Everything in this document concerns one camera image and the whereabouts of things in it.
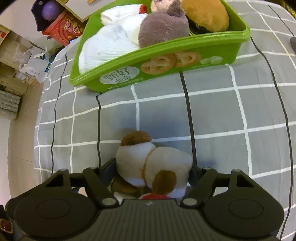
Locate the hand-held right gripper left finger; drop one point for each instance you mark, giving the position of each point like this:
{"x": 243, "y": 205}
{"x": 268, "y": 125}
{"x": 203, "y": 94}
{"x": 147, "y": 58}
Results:
{"x": 107, "y": 170}

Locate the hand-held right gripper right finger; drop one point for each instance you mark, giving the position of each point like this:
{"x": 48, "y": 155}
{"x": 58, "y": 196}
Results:
{"x": 195, "y": 177}

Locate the white brown plush dog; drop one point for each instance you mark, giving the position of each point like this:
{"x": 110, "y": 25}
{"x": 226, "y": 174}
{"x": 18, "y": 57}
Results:
{"x": 159, "y": 162}

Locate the large white sock bundle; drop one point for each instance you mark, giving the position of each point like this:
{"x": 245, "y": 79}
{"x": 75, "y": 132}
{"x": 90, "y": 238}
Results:
{"x": 104, "y": 46}

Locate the green plastic bin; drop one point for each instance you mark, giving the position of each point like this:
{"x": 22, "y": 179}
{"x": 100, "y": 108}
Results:
{"x": 208, "y": 44}

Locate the mauve grey plush toy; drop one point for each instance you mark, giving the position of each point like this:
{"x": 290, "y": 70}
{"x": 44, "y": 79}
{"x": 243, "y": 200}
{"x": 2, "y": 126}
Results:
{"x": 161, "y": 30}

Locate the white sock with red cuff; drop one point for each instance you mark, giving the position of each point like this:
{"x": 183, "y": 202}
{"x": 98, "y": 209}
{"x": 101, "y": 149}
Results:
{"x": 124, "y": 20}
{"x": 152, "y": 197}

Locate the brown bun plush toy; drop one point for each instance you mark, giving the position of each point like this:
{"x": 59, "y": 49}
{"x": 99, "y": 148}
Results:
{"x": 203, "y": 14}

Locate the grey checked cloth desktop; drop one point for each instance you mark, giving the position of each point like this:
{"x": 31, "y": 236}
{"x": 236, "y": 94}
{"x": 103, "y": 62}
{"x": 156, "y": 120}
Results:
{"x": 219, "y": 115}

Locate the red gold ornament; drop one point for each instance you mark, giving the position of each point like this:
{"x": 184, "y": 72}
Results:
{"x": 5, "y": 226}

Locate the grey corrugated stack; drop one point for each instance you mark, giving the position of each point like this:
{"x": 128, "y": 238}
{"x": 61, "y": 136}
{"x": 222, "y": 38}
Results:
{"x": 8, "y": 104}

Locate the white paper bag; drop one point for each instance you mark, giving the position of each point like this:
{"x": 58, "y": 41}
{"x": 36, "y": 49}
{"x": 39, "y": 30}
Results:
{"x": 34, "y": 63}

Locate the cardboard box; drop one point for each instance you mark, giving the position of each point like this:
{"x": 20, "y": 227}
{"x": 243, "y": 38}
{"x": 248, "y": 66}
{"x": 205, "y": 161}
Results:
{"x": 9, "y": 53}

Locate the dark bag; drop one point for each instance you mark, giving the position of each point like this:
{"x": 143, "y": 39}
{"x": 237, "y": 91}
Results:
{"x": 37, "y": 18}

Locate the purple ball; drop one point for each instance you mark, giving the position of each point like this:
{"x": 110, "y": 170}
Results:
{"x": 49, "y": 10}

